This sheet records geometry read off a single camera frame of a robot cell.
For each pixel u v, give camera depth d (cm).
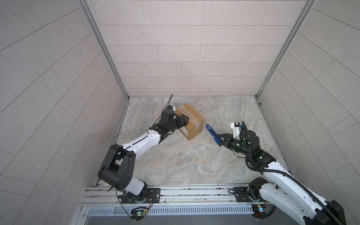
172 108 79
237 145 64
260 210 68
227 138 66
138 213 64
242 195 71
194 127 82
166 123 65
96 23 78
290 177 47
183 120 76
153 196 71
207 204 69
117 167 43
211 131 77
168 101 112
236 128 70
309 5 71
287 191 47
